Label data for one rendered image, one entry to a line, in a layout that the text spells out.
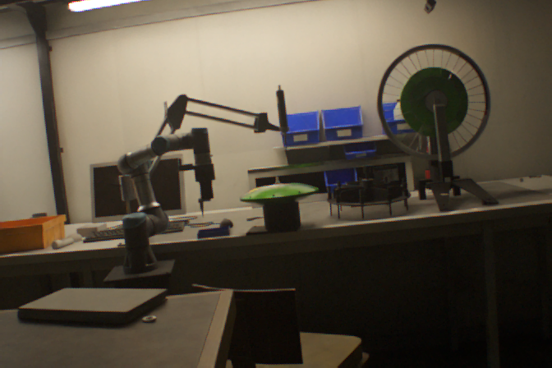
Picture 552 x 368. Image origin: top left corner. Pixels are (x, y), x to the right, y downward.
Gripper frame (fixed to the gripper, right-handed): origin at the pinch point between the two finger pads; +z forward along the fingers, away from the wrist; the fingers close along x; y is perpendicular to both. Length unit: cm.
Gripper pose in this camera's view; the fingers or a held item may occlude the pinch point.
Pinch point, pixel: (203, 216)
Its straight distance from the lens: 208.6
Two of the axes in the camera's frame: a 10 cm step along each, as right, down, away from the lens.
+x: -1.2, -0.4, 9.9
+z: 1.1, 9.9, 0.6
